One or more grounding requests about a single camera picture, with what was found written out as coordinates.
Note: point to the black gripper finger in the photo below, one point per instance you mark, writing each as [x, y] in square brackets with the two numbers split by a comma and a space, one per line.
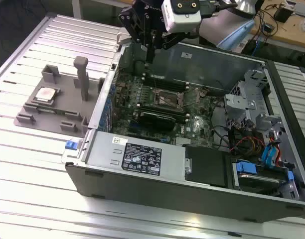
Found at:
[133, 27]
[172, 39]

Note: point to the silver CPU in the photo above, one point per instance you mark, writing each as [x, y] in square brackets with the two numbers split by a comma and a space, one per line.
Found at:
[45, 94]

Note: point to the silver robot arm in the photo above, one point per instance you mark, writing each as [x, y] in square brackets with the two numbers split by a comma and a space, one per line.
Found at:
[217, 27]

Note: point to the CPU socket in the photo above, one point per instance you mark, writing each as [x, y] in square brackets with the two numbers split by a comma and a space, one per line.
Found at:
[167, 97]

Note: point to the metal locking lever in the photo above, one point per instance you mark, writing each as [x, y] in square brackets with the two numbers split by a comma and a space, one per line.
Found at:
[191, 104]
[154, 81]

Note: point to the white desk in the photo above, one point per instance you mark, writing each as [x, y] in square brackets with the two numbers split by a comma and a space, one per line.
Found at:
[76, 10]

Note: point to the black graphics card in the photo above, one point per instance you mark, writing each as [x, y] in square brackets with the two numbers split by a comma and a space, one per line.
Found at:
[156, 122]

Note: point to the green motherboard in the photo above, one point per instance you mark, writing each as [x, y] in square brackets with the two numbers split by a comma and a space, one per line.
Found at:
[199, 122]

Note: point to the silver drive cage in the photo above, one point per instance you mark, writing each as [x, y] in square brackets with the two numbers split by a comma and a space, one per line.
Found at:
[238, 102]

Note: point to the small green device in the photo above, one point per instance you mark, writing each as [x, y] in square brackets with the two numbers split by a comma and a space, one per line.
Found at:
[268, 28]

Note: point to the grey parts rack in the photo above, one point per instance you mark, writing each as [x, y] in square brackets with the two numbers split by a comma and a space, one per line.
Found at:
[67, 102]

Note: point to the small silver heat sink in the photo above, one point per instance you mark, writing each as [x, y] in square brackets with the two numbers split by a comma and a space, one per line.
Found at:
[183, 141]

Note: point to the black box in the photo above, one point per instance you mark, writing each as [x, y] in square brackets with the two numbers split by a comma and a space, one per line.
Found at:
[282, 14]

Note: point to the green RAM stick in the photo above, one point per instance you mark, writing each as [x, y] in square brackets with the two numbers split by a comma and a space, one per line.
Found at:
[51, 110]

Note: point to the wooden desk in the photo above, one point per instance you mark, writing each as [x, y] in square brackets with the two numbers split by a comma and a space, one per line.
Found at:
[289, 37]

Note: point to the grey power supply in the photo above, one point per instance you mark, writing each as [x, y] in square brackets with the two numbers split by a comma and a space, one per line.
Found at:
[102, 149]

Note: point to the black drive bay cover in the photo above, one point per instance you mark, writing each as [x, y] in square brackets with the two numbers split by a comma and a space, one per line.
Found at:
[207, 166]

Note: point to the blue case latch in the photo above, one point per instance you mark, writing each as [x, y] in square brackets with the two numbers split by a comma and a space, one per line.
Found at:
[69, 145]

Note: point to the grey flat device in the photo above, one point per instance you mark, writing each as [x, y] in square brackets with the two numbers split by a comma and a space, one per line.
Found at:
[304, 10]

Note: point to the black PC case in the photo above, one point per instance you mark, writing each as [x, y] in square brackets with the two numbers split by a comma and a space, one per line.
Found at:
[142, 196]

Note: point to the hard disk in blue carrier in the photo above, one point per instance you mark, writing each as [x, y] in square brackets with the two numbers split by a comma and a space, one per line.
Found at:
[262, 183]

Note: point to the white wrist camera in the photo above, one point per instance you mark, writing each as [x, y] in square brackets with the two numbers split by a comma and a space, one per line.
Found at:
[185, 20]

